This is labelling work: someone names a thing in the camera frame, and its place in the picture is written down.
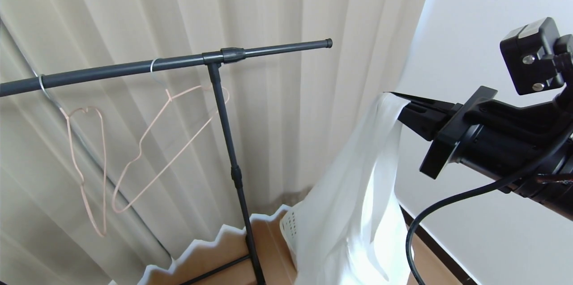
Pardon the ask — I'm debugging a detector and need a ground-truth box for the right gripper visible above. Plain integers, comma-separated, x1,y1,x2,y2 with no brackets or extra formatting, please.
419,86,573,187

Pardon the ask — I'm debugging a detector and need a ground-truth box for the white garment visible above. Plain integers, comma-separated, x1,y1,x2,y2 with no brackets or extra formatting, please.
293,92,415,285

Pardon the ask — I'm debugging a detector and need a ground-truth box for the pink clothes hanger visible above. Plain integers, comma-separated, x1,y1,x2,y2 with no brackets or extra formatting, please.
38,74,108,238
111,58,231,214

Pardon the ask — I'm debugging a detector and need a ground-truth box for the white laundry basket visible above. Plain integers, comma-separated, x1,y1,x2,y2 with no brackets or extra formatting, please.
280,207,301,259

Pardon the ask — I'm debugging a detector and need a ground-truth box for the black clothes rack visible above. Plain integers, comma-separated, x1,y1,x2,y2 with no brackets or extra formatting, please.
0,38,334,285

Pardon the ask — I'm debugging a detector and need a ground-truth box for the beige curtain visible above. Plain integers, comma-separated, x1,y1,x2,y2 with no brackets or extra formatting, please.
0,0,437,285

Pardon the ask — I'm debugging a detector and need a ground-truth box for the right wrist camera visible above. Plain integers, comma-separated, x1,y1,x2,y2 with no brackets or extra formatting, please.
500,17,573,96

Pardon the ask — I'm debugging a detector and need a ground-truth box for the black cable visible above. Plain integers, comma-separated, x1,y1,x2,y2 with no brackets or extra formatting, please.
405,128,573,285

